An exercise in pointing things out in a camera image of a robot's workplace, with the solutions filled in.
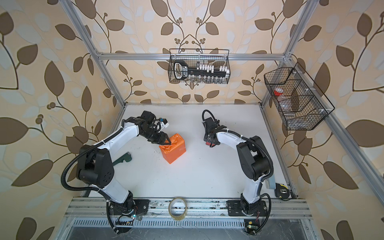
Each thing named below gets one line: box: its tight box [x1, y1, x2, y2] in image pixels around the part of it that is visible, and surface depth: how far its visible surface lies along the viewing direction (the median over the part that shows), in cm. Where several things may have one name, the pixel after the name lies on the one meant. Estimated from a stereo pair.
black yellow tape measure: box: [274, 183, 290, 199], surface depth 79 cm
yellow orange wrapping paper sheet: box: [159, 133, 187, 164], surface depth 86 cm
